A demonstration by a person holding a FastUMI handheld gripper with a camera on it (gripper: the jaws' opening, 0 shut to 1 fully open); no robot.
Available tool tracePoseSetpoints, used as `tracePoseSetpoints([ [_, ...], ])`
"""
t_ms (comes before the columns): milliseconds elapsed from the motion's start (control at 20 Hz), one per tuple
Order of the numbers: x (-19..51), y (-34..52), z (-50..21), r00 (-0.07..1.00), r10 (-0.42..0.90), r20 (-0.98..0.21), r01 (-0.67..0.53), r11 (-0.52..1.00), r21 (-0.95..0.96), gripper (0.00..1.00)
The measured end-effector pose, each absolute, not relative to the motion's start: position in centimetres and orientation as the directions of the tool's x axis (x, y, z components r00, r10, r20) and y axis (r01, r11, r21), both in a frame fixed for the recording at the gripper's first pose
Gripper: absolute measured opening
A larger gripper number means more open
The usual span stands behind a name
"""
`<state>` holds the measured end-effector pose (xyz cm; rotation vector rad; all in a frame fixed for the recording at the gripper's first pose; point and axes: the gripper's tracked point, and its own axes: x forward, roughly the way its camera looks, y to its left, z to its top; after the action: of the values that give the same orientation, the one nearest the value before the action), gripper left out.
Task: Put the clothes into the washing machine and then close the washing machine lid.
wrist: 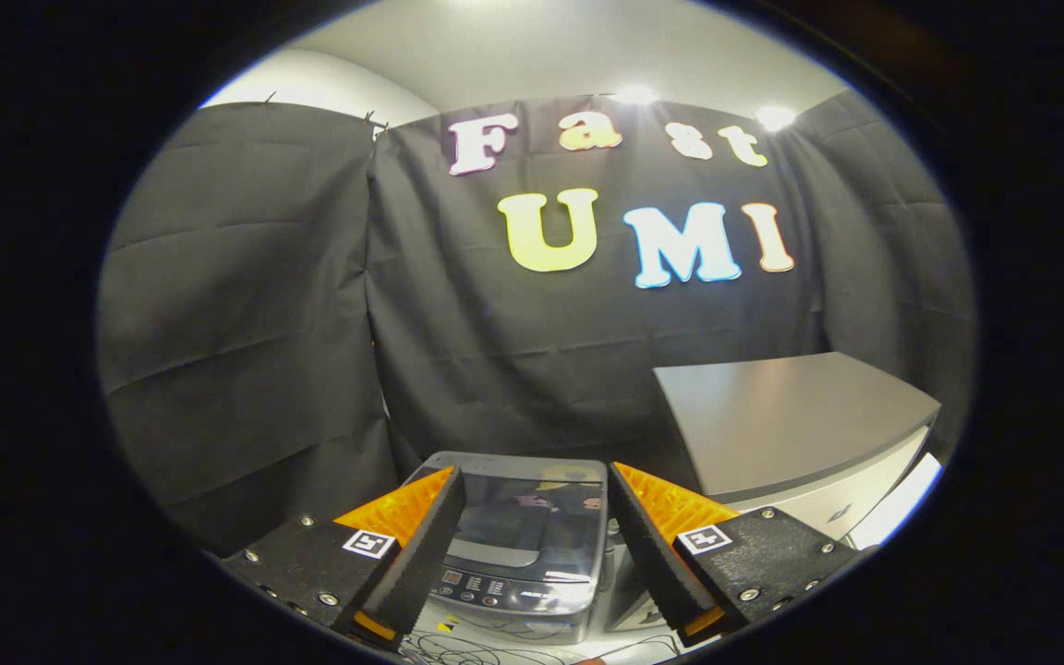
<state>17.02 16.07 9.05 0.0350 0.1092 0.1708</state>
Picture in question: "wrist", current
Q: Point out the beige cabinet with grey top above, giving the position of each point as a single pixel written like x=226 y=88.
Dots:
x=772 y=416

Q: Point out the grey washing machine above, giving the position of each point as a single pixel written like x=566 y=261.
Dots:
x=532 y=600

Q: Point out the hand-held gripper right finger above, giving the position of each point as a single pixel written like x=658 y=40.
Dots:
x=643 y=536

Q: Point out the ceiling light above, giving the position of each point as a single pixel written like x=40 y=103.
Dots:
x=634 y=94
x=775 y=117

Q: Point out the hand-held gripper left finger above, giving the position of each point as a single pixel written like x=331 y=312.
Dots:
x=430 y=531

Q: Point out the black backdrop cloth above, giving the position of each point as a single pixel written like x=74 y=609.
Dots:
x=236 y=305

